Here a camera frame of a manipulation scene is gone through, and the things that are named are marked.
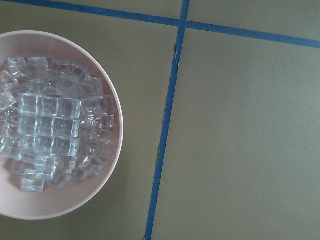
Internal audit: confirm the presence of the pink bowl of ice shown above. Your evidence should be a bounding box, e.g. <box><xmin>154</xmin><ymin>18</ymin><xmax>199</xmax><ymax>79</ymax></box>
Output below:
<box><xmin>0</xmin><ymin>30</ymin><xmax>124</xmax><ymax>220</ymax></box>

